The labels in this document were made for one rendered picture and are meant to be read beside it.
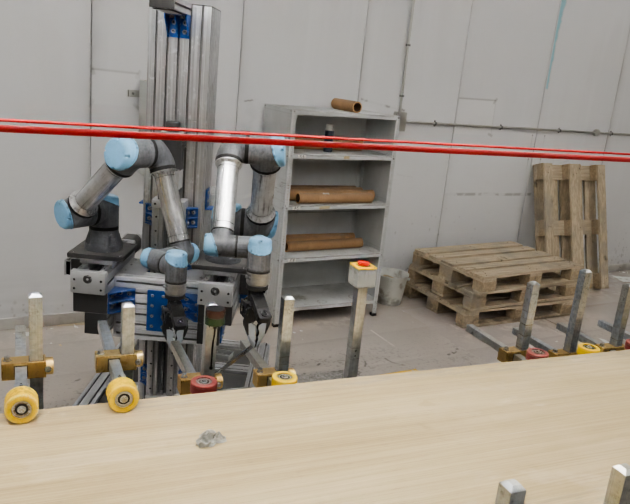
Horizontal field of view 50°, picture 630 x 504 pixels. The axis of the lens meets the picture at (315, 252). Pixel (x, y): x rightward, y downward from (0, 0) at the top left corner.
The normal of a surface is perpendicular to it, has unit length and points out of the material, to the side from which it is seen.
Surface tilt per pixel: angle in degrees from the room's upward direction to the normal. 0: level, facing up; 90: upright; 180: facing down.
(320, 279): 90
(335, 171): 90
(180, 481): 0
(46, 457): 0
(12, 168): 90
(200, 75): 90
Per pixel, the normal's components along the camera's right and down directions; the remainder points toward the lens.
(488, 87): 0.49, 0.28
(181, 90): -0.01, 0.26
